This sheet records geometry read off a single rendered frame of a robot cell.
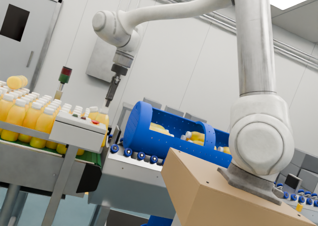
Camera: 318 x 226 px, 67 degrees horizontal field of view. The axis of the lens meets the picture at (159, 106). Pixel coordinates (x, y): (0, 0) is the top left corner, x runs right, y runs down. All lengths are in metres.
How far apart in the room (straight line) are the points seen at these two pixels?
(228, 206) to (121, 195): 0.78
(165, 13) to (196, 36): 3.94
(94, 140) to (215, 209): 0.55
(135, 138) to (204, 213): 0.65
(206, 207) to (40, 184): 0.77
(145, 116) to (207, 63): 3.80
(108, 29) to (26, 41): 4.03
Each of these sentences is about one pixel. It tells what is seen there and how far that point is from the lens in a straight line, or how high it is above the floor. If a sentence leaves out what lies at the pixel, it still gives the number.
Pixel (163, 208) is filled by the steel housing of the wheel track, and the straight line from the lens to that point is 1.51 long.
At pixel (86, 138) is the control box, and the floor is 1.04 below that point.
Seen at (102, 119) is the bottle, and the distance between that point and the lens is 1.14.
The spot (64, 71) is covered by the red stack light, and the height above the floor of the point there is 1.23.
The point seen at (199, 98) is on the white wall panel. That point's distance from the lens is 4.91.
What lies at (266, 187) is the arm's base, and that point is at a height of 1.15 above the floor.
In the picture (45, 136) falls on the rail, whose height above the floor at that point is 0.97.
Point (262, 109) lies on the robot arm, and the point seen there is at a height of 1.37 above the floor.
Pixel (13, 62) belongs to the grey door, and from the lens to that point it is 4.99.
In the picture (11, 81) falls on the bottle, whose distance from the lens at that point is 1.38.
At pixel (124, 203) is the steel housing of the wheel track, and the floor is 0.67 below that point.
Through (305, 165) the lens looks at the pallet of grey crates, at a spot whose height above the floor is 1.00.
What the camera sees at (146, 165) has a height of 0.92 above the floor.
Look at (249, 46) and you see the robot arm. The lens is 0.74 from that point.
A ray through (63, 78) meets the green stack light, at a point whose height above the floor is 1.18.
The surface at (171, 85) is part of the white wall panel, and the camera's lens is 4.75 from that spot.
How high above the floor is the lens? 1.33
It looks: 4 degrees down
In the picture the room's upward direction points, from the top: 20 degrees clockwise
